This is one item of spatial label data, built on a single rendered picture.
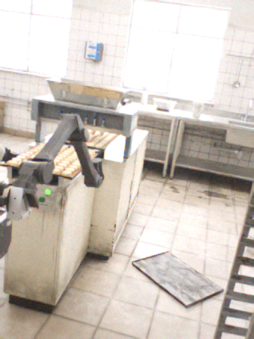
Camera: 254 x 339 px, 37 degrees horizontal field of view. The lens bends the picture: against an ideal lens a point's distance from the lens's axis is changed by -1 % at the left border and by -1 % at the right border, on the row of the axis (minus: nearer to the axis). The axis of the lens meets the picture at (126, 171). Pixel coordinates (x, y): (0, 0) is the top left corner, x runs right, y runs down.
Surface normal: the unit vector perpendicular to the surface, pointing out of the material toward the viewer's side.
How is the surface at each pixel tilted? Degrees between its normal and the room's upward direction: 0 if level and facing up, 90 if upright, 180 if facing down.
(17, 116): 90
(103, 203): 90
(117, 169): 90
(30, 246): 90
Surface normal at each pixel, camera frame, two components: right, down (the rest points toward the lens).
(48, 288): -0.18, 0.27
